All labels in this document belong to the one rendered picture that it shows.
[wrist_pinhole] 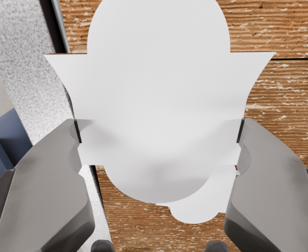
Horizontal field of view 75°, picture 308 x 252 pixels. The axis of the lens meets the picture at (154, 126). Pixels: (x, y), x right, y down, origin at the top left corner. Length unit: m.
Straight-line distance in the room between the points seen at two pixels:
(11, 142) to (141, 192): 0.51
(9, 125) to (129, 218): 0.43
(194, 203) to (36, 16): 0.32
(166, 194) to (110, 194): 0.22
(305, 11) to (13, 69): 0.34
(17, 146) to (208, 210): 0.49
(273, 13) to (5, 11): 0.29
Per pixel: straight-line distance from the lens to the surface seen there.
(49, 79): 0.30
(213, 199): 0.34
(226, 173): 0.30
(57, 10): 0.28
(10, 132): 0.65
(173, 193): 0.16
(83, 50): 0.22
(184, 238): 0.46
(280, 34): 0.27
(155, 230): 0.44
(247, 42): 0.26
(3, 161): 0.50
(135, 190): 0.16
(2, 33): 0.31
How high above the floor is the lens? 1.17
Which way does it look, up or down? 60 degrees down
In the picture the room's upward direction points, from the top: 178 degrees counter-clockwise
